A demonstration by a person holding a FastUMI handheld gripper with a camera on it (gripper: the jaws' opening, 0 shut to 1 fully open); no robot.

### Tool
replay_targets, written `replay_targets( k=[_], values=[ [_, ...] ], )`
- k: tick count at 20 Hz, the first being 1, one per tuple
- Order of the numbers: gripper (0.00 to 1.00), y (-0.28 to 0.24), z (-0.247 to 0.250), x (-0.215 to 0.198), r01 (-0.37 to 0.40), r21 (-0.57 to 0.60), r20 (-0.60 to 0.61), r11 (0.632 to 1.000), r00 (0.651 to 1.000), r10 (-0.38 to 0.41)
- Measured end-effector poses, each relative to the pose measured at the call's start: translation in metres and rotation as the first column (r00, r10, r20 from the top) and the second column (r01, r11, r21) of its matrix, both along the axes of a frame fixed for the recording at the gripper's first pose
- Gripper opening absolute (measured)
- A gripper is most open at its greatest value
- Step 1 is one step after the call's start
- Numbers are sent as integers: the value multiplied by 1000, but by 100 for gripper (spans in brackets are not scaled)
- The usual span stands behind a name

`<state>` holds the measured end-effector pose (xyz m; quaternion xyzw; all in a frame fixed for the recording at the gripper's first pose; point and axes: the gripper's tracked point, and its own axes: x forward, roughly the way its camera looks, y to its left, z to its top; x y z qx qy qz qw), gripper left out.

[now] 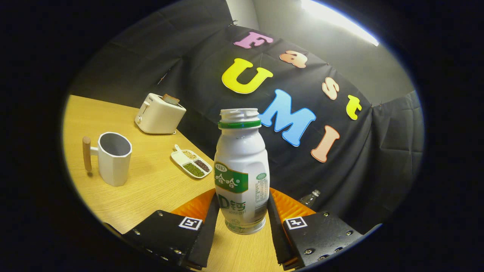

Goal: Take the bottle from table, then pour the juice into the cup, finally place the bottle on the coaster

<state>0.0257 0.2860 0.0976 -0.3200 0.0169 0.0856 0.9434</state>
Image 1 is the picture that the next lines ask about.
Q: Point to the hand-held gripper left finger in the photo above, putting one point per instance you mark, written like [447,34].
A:
[206,234]

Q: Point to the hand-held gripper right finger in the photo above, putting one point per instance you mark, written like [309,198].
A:
[278,234]

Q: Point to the white juice bottle green label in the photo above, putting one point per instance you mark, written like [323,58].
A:
[242,151]

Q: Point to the clear plastic water bottle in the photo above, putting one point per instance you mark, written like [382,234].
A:
[309,198]

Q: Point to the wooden table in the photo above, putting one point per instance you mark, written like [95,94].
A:
[151,189]

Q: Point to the white divided bean dish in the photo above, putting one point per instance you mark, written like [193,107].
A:
[191,162]

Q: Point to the cream toaster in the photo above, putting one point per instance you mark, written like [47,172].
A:
[159,119]

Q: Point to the toast slice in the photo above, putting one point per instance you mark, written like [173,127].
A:
[171,99]

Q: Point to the ceiling light panel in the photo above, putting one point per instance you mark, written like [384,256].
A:
[340,22]

